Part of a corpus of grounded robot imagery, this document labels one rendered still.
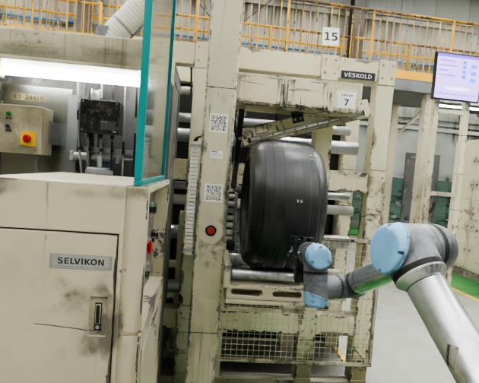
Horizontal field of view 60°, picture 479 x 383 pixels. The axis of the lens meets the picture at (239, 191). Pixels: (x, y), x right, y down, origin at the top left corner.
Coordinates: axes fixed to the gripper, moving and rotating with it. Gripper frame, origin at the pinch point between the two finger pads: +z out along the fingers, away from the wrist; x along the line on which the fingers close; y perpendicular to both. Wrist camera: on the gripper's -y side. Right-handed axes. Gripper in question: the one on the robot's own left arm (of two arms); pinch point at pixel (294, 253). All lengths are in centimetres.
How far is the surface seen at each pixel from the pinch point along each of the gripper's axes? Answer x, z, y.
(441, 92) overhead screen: -233, 302, 177
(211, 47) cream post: 37, 8, 81
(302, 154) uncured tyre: -1.5, 3.2, 39.0
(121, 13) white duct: 81, 33, 103
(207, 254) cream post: 32.8, 18.4, -3.8
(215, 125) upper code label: 34, 12, 50
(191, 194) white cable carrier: 41.3, 16.7, 20.9
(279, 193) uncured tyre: 8.2, -4.7, 22.4
